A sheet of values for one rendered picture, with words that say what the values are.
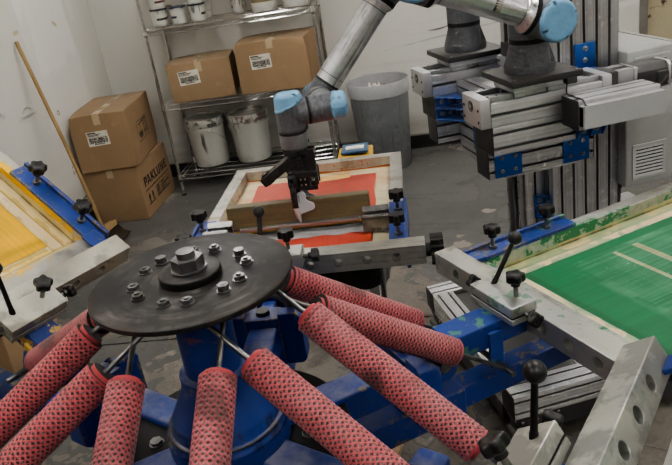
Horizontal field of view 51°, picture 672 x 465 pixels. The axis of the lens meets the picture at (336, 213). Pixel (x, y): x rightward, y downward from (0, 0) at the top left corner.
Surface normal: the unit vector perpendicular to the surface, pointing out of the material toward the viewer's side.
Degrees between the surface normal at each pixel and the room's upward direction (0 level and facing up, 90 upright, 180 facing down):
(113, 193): 90
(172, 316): 0
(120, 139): 90
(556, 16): 93
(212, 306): 0
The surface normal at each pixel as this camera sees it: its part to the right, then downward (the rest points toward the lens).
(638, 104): 0.22, 0.34
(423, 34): -0.07, 0.39
